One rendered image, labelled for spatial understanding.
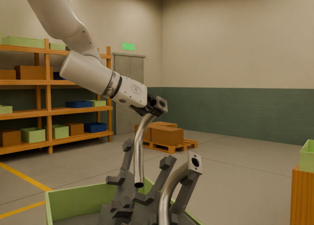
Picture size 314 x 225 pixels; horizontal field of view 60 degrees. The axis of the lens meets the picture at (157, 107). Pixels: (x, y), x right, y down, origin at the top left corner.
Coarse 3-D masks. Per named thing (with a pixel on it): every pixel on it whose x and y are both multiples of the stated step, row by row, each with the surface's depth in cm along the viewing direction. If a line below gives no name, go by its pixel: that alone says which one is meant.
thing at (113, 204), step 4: (120, 172) 102; (108, 176) 101; (112, 176) 102; (120, 176) 101; (124, 176) 101; (108, 180) 100; (112, 180) 101; (116, 180) 102; (120, 180) 101; (112, 184) 102; (116, 184) 103; (120, 184) 103; (124, 196) 95; (128, 196) 96; (112, 200) 95; (124, 200) 94; (128, 200) 95; (112, 204) 94; (116, 204) 94; (120, 204) 95; (124, 204) 94; (128, 204) 94; (112, 208) 93; (116, 208) 93
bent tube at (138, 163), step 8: (160, 104) 91; (144, 120) 92; (152, 120) 93; (144, 128) 93; (136, 136) 92; (136, 144) 90; (136, 152) 87; (136, 160) 84; (136, 168) 82; (136, 176) 80; (136, 184) 81
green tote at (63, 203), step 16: (144, 176) 120; (48, 192) 103; (64, 192) 105; (80, 192) 108; (96, 192) 111; (112, 192) 114; (144, 192) 119; (48, 208) 90; (64, 208) 106; (80, 208) 108; (96, 208) 111; (48, 224) 80
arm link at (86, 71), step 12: (72, 60) 74; (84, 60) 76; (96, 60) 81; (60, 72) 75; (72, 72) 74; (84, 72) 75; (96, 72) 77; (108, 72) 79; (84, 84) 77; (96, 84) 77
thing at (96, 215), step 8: (136, 208) 114; (80, 216) 107; (88, 216) 107; (96, 216) 107; (136, 216) 107; (56, 224) 101; (64, 224) 101; (72, 224) 101; (80, 224) 101; (88, 224) 101; (96, 224) 101
